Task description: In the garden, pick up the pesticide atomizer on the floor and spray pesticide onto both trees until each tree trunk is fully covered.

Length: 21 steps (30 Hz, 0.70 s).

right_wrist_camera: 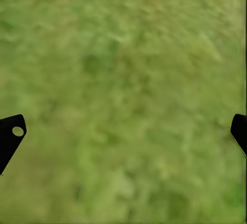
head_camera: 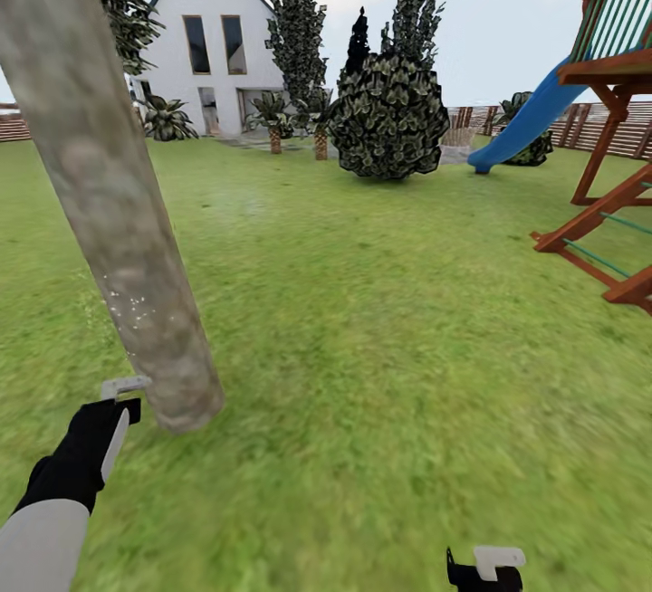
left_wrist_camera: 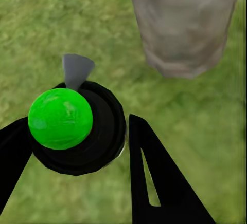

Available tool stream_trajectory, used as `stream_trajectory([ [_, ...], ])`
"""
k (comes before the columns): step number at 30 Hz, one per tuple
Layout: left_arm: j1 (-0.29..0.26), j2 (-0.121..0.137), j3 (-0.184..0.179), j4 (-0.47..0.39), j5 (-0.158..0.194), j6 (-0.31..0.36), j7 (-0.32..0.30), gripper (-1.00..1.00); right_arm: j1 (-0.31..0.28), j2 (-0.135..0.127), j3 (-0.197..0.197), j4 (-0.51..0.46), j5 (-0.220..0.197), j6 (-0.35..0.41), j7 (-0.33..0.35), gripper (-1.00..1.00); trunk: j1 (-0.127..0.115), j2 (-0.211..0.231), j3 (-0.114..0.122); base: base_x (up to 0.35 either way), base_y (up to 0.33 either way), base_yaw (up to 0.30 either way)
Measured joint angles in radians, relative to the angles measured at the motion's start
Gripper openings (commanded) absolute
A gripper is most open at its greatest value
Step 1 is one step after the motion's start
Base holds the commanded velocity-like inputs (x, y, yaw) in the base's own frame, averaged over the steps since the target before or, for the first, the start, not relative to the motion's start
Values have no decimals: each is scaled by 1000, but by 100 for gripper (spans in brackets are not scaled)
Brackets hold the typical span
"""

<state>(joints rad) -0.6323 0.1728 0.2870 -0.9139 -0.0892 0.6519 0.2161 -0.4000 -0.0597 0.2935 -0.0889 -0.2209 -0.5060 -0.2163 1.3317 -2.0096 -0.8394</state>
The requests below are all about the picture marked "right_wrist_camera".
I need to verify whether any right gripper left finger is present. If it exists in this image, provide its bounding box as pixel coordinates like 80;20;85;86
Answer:
0;114;27;175

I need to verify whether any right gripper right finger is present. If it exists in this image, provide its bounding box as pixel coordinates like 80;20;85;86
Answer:
231;114;247;155

